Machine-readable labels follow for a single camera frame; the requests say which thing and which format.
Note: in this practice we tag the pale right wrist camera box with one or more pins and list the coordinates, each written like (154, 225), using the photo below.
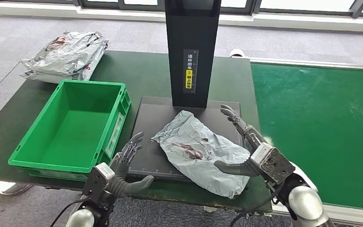
(274, 163)

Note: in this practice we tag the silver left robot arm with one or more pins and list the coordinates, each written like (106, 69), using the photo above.
(81, 219)

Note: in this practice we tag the grey-blue parcel bag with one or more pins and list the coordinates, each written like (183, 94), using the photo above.
(200, 163)

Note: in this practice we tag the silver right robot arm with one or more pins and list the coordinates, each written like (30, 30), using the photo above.
(306, 203)

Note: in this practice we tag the round metal table foot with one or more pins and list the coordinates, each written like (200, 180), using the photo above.
(11, 188)

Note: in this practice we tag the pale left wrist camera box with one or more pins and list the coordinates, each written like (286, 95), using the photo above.
(97, 180)

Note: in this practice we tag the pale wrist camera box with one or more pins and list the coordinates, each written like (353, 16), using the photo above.
(274, 163)
(97, 180)

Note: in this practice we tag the black inbound scanner machine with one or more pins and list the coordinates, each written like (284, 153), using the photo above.
(156, 122)

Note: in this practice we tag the crumpled silver parcel bag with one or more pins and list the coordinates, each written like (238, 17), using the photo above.
(65, 53)

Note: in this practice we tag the small white table foot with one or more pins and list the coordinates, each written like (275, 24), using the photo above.
(209, 209)

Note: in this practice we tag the green plastic crate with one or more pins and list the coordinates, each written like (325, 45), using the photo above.
(72, 131)

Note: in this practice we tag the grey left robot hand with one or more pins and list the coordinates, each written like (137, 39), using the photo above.
(120, 186)

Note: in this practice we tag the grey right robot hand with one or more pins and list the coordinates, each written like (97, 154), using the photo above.
(252, 136)

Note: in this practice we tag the flat silver parcel bag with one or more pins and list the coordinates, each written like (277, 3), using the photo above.
(87, 72)

